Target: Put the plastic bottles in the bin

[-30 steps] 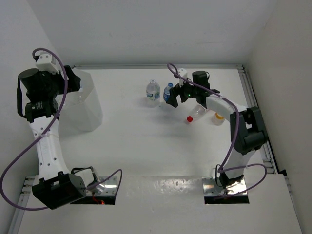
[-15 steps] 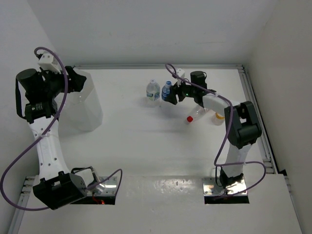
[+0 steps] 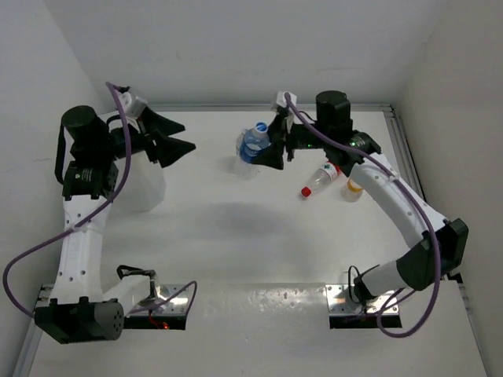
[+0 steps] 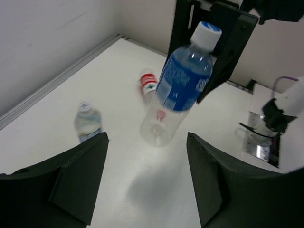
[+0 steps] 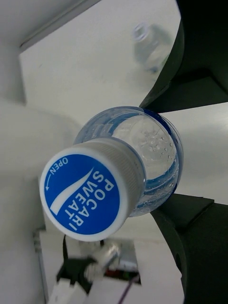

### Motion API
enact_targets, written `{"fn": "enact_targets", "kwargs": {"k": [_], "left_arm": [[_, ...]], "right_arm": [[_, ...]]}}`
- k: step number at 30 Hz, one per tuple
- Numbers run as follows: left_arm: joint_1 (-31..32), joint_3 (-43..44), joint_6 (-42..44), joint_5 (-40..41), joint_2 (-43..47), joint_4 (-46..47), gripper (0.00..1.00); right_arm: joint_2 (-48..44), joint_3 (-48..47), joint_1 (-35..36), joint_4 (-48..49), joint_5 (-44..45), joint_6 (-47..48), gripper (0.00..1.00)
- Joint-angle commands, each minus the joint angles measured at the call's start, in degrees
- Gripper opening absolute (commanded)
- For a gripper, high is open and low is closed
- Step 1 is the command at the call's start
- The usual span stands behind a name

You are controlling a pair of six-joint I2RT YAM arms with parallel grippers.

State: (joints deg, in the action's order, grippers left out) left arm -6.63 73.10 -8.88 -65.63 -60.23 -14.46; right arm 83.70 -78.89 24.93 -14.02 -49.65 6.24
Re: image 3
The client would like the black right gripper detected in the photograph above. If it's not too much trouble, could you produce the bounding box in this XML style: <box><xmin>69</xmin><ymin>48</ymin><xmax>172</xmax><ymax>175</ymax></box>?
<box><xmin>251</xmin><ymin>113</ymin><xmax>330</xmax><ymax>169</ymax></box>

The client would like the red label clear bottle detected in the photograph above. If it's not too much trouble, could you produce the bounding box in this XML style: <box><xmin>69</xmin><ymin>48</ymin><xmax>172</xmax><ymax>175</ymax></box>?
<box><xmin>300</xmin><ymin>161</ymin><xmax>341</xmax><ymax>199</ymax></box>

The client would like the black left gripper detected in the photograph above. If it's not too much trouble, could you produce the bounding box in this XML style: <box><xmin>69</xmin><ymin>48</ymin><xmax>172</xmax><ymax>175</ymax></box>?
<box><xmin>95</xmin><ymin>105</ymin><xmax>194</xmax><ymax>167</ymax></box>

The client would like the metal base plate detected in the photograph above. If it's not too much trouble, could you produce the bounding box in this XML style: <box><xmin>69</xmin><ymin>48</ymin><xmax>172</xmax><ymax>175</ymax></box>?
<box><xmin>129</xmin><ymin>284</ymin><xmax>193</xmax><ymax>316</ymax></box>
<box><xmin>325</xmin><ymin>284</ymin><xmax>398</xmax><ymax>317</ymax></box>

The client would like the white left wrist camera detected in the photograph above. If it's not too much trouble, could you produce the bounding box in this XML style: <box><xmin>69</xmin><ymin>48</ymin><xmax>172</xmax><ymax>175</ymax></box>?
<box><xmin>117</xmin><ymin>86</ymin><xmax>149</xmax><ymax>121</ymax></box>

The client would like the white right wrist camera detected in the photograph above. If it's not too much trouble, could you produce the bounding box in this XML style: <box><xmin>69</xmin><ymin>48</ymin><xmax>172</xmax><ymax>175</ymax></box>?
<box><xmin>271</xmin><ymin>91</ymin><xmax>297</xmax><ymax>129</ymax></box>

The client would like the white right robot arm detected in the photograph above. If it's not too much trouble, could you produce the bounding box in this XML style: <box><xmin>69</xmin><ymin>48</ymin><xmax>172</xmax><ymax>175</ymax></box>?
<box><xmin>251</xmin><ymin>90</ymin><xmax>468</xmax><ymax>305</ymax></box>

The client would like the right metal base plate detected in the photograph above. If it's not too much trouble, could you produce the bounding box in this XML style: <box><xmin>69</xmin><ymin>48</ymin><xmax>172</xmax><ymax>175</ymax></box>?
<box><xmin>325</xmin><ymin>284</ymin><xmax>398</xmax><ymax>317</ymax></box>

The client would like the translucent white plastic bin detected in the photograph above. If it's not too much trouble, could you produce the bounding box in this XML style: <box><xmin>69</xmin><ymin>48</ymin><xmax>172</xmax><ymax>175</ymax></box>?
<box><xmin>114</xmin><ymin>152</ymin><xmax>166</xmax><ymax>213</ymax></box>

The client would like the yellow cap small bottle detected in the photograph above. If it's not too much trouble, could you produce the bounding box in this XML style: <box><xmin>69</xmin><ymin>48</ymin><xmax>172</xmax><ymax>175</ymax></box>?
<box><xmin>342</xmin><ymin>178</ymin><xmax>364</xmax><ymax>203</ymax></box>

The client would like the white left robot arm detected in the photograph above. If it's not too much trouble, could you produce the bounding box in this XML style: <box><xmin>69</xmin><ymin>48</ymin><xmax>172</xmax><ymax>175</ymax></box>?
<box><xmin>35</xmin><ymin>105</ymin><xmax>196</xmax><ymax>344</ymax></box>

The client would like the blue label Pocari bottle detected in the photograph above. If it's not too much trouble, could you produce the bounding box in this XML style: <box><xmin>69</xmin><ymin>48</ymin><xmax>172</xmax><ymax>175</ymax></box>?
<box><xmin>240</xmin><ymin>122</ymin><xmax>270</xmax><ymax>163</ymax></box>

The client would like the clear bottle white label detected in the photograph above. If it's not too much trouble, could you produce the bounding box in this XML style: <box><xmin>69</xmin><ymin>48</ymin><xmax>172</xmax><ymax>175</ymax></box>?
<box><xmin>233</xmin><ymin>129</ymin><xmax>259</xmax><ymax>180</ymax></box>

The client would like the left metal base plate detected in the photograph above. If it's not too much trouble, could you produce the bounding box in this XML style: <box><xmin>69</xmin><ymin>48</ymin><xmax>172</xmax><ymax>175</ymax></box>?
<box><xmin>129</xmin><ymin>284</ymin><xmax>193</xmax><ymax>316</ymax></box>

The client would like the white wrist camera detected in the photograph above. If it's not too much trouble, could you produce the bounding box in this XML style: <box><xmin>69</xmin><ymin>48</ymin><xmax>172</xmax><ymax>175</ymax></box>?
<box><xmin>117</xmin><ymin>86</ymin><xmax>149</xmax><ymax>121</ymax></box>
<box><xmin>271</xmin><ymin>91</ymin><xmax>297</xmax><ymax>129</ymax></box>

